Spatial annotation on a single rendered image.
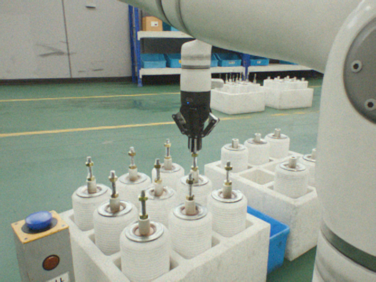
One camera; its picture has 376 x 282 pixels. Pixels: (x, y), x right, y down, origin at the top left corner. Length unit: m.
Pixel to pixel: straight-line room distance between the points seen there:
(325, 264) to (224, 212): 0.52
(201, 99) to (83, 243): 0.42
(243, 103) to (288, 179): 2.06
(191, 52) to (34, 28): 5.00
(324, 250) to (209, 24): 0.20
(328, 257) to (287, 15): 0.18
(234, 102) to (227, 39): 2.62
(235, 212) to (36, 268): 0.42
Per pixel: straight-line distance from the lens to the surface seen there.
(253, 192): 1.02
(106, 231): 0.72
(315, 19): 0.28
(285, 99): 3.27
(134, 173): 0.87
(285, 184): 0.98
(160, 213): 0.76
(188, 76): 0.76
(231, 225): 0.77
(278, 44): 0.29
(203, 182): 0.84
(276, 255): 0.95
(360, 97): 0.20
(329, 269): 0.25
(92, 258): 0.72
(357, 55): 0.20
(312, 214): 1.02
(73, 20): 5.65
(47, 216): 0.58
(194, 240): 0.69
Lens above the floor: 0.60
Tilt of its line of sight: 18 degrees down
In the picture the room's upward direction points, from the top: straight up
